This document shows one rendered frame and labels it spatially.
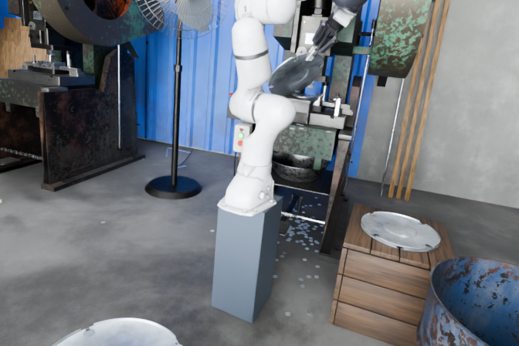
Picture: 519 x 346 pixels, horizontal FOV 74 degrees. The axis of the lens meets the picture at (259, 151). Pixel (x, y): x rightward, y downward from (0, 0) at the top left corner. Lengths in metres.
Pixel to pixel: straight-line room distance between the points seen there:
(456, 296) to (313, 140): 0.90
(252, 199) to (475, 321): 0.74
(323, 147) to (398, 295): 0.73
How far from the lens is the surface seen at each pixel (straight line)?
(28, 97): 2.65
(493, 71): 3.18
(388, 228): 1.45
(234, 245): 1.29
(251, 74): 1.08
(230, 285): 1.38
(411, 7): 1.53
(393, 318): 1.44
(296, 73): 1.69
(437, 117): 3.12
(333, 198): 1.71
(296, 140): 1.72
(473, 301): 1.23
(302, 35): 1.84
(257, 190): 1.17
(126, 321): 0.92
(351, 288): 1.39
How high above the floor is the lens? 0.95
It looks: 15 degrees down
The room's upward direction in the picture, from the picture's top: 6 degrees clockwise
